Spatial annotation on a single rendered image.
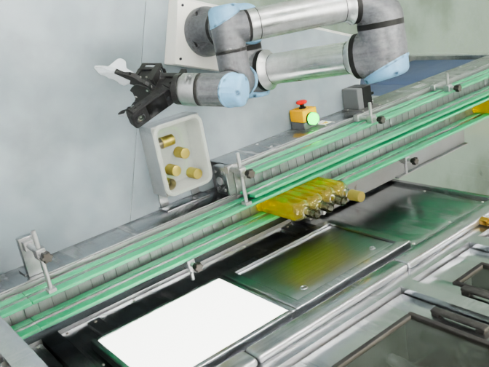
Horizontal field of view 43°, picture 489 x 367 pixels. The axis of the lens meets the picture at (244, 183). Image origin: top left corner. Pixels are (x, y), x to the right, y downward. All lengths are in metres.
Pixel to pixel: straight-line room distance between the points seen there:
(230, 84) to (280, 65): 0.38
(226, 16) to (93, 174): 0.67
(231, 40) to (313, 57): 0.30
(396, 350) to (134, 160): 0.94
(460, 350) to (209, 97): 0.80
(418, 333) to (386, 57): 0.67
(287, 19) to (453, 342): 0.84
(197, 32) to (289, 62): 0.32
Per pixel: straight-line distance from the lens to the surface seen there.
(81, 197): 1.85
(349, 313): 1.63
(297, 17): 1.50
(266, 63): 1.74
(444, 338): 1.55
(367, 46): 1.58
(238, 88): 1.35
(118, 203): 1.90
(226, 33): 1.45
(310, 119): 2.19
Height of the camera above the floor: 2.42
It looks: 51 degrees down
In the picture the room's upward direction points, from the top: 104 degrees clockwise
